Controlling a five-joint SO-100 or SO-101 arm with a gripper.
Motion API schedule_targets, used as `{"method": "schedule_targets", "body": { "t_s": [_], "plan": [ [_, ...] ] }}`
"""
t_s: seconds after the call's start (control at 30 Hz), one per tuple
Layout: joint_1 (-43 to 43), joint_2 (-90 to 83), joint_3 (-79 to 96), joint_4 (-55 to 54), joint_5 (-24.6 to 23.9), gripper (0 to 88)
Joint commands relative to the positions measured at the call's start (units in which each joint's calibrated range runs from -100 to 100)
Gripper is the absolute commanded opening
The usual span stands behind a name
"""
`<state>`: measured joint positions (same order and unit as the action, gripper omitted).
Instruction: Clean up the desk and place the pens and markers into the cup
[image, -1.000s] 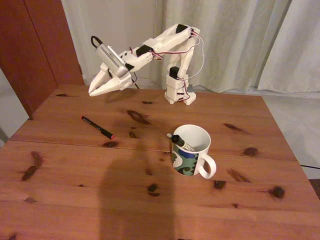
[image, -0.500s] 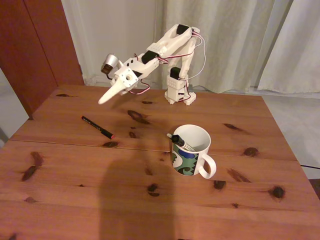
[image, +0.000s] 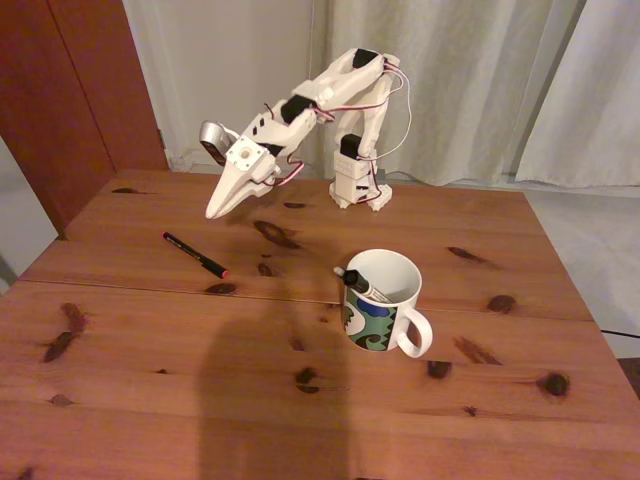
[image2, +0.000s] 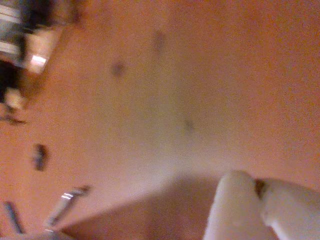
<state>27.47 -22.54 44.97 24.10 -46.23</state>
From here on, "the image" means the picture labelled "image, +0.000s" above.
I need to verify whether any short servo cable loop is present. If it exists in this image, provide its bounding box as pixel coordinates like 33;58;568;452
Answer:
272;157;307;189

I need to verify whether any silver white camera box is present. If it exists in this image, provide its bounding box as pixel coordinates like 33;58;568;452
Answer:
198;119;232;166

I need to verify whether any narrow white curtain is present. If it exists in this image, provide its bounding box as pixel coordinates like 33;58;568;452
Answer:
512;0;640;190

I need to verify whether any wide white curtain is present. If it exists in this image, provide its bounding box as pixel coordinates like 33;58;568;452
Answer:
309;0;586;187

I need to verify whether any black pen with red end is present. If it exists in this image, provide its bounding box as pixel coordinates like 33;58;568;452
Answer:
162;230;231;280

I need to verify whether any brown wooden cabinet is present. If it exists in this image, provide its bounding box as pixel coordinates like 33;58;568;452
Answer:
0;0;170;242

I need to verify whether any white marker with black cap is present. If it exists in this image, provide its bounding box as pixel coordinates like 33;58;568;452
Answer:
343;269;396;304

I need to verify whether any white mug with green-blue pattern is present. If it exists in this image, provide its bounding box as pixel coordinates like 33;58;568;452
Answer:
342;248;434;360

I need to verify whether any long servo cable loop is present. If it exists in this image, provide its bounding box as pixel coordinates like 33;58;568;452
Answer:
383;62;415;161

